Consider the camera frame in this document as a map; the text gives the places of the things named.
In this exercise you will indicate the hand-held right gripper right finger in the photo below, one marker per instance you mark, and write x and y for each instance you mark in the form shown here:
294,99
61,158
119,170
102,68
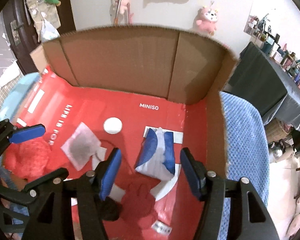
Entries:
190,172

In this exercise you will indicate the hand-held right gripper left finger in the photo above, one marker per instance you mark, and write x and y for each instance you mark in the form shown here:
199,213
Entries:
110,172

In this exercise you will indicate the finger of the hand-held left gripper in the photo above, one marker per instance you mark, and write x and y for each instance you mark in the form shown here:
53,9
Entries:
27,133
43,178

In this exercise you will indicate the coral mesh bath pouf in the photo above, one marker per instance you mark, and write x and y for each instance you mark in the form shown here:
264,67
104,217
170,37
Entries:
25,155

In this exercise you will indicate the white sachet with grey filling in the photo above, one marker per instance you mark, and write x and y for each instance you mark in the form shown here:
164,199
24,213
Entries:
81,148

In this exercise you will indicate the blue and white pouch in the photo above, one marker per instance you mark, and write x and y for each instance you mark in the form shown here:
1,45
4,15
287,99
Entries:
156,155

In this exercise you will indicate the black knit ball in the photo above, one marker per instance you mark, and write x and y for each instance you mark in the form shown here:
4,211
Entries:
112,211

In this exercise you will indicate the red knit pouch with tag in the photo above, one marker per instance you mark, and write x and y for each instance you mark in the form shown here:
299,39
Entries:
140,202

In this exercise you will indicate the cardboard box with red lining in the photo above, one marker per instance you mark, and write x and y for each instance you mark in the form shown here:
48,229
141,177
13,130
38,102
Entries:
140,62

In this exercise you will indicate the light blue cloth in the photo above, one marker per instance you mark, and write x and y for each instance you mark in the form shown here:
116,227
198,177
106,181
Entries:
12,97

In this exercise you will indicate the blue knit blanket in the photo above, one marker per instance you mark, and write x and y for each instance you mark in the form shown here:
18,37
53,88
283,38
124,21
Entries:
242,142

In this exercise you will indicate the wicker basket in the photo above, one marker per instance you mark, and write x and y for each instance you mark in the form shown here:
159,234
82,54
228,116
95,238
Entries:
277,132

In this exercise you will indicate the dark wooden door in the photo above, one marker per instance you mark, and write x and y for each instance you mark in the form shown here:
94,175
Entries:
17,30

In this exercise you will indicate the clear plastic bag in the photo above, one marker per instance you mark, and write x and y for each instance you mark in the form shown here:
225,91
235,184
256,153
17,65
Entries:
48,31

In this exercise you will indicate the table with dark cloth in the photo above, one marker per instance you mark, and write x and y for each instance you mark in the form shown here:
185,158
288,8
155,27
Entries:
262,85

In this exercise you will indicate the beige hanging organiser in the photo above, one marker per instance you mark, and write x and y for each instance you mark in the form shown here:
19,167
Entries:
37,10

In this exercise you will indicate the group of cosmetic bottles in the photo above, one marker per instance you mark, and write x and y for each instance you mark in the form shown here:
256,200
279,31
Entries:
285,52

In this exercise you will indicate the pink plush toy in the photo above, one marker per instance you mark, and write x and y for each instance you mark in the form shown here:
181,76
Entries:
207,18

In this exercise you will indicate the white stick with orange cap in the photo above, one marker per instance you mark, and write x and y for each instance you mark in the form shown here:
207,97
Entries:
120,2

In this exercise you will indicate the pink plush doll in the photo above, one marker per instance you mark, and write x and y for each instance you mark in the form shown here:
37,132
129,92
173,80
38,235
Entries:
125,3

